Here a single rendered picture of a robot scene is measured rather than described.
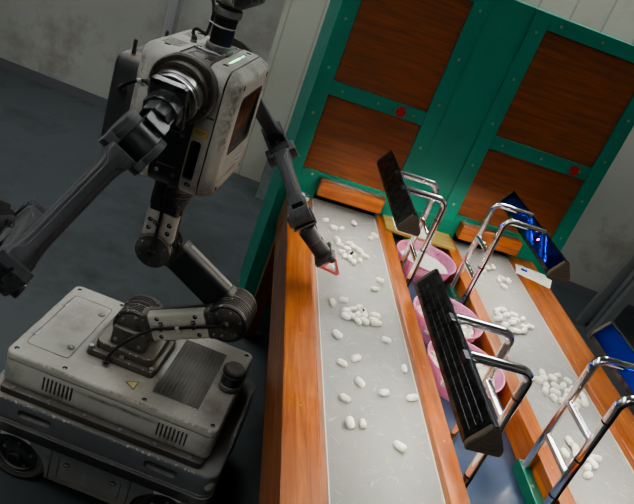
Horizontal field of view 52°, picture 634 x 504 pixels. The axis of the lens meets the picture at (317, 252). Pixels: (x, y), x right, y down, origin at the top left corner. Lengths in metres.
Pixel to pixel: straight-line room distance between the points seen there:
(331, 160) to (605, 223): 2.83
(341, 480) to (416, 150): 1.67
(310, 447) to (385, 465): 0.21
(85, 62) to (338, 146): 3.00
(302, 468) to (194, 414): 0.55
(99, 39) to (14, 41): 0.70
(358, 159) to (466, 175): 0.49
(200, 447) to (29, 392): 0.53
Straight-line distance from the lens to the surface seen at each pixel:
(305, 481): 1.53
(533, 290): 2.96
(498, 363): 1.53
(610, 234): 5.28
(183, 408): 2.01
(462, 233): 3.03
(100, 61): 5.40
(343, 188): 2.85
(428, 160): 2.93
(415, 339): 2.17
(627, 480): 2.20
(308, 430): 1.65
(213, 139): 1.61
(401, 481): 1.69
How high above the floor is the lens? 1.83
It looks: 26 degrees down
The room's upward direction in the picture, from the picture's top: 21 degrees clockwise
